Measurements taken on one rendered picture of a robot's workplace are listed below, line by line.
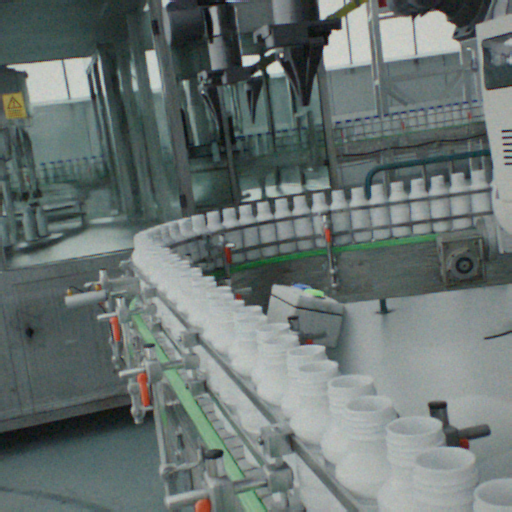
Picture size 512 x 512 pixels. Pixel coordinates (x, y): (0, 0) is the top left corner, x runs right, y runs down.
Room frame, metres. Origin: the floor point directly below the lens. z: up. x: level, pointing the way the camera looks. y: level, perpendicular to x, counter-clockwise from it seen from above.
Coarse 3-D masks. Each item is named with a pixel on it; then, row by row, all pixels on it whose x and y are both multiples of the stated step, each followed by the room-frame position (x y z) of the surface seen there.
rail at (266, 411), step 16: (144, 304) 1.82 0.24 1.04; (208, 352) 1.06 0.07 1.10; (224, 368) 0.97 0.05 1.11; (208, 384) 1.12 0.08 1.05; (240, 384) 0.88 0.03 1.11; (256, 400) 0.81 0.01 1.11; (272, 416) 0.76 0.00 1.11; (240, 432) 0.92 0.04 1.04; (256, 448) 0.86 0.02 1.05; (304, 448) 0.66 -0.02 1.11; (320, 464) 0.63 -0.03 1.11; (320, 480) 0.62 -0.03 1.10; (336, 480) 0.59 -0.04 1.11; (336, 496) 0.59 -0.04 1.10; (352, 496) 0.56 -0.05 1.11
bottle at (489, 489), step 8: (496, 480) 0.45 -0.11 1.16; (504, 480) 0.44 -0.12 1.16; (480, 488) 0.44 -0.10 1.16; (488, 488) 0.44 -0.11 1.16; (496, 488) 0.44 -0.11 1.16; (504, 488) 0.44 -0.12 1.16; (480, 496) 0.44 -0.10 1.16; (488, 496) 0.44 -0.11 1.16; (496, 496) 0.44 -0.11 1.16; (504, 496) 0.44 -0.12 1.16; (480, 504) 0.42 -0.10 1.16; (488, 504) 0.42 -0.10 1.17; (496, 504) 0.44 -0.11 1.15; (504, 504) 0.44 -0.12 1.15
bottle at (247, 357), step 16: (240, 320) 0.95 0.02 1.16; (256, 320) 0.96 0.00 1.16; (240, 336) 0.93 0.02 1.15; (240, 352) 0.93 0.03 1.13; (256, 352) 0.92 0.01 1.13; (240, 368) 0.92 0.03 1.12; (240, 400) 0.93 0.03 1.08; (240, 416) 0.93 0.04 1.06; (256, 416) 0.91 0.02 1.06; (256, 432) 0.91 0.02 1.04; (256, 464) 0.92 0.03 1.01
